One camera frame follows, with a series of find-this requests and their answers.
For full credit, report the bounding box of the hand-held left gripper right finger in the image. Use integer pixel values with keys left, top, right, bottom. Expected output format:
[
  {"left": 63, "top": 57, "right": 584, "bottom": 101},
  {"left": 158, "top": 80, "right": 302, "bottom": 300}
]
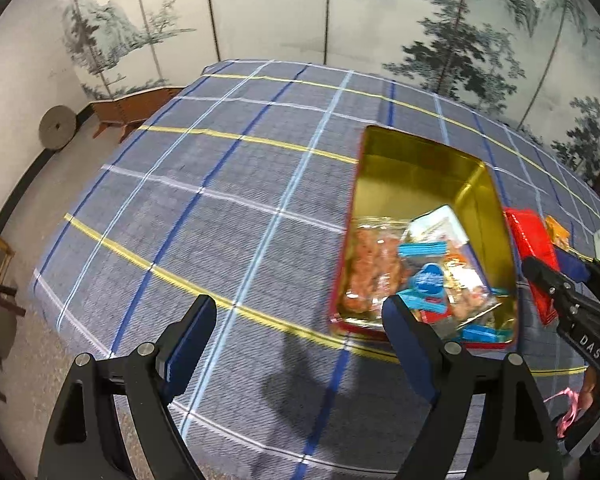
[{"left": 381, "top": 294, "right": 566, "bottom": 480}]

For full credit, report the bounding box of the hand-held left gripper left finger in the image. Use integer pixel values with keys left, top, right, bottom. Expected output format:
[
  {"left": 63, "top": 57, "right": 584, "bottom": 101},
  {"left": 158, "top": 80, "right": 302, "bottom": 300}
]
[{"left": 39, "top": 294, "right": 218, "bottom": 480}]

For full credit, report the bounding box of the small blue candy packet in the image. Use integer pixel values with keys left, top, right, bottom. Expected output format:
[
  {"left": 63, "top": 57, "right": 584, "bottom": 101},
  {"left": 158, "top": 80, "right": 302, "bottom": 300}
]
[{"left": 411, "top": 261, "right": 451, "bottom": 306}]

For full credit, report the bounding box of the clear packet of orange snacks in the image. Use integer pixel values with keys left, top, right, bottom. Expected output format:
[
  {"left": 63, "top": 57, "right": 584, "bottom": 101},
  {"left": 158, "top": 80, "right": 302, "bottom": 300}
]
[{"left": 341, "top": 216, "right": 417, "bottom": 315}]

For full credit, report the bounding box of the clear blue-edged snack packet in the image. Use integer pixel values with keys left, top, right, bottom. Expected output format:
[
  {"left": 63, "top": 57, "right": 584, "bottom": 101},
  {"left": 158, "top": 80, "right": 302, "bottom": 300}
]
[{"left": 405, "top": 204, "right": 502, "bottom": 332}]

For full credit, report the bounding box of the maroon tin box gold inside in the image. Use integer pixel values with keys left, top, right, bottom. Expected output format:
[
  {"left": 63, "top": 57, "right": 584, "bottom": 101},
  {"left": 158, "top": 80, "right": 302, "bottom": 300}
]
[{"left": 329, "top": 125, "right": 522, "bottom": 356}]

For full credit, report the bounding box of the orange nut snack packet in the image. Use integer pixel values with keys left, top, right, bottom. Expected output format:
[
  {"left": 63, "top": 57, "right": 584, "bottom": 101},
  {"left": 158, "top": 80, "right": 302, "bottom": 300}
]
[{"left": 545, "top": 216, "right": 572, "bottom": 252}]

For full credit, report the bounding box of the red snack packet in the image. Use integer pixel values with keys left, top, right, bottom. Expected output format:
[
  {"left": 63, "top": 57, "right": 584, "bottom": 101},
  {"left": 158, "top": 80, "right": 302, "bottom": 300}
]
[{"left": 504, "top": 208, "right": 562, "bottom": 326}]

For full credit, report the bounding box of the pink ribbon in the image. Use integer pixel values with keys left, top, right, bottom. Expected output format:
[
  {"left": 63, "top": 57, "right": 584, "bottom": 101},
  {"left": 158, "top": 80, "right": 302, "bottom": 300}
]
[{"left": 544, "top": 389, "right": 583, "bottom": 438}]

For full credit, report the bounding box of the plaid grey blue tablecloth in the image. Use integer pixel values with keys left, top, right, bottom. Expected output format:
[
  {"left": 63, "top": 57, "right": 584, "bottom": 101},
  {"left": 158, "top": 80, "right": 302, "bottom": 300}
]
[{"left": 32, "top": 59, "right": 600, "bottom": 480}]

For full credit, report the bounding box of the brown wooden bench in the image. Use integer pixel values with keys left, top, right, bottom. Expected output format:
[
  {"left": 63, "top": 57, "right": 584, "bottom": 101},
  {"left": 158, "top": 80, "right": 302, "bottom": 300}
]
[{"left": 89, "top": 86, "right": 183, "bottom": 142}]

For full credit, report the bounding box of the round stone wheel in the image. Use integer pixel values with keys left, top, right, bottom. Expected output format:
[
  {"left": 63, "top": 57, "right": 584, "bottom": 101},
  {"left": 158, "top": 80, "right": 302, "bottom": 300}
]
[{"left": 38, "top": 105, "right": 77, "bottom": 150}]

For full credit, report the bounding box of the painted folding screen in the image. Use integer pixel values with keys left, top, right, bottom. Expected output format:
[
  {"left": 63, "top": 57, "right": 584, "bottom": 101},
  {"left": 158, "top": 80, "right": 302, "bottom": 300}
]
[{"left": 45, "top": 0, "right": 600, "bottom": 183}]

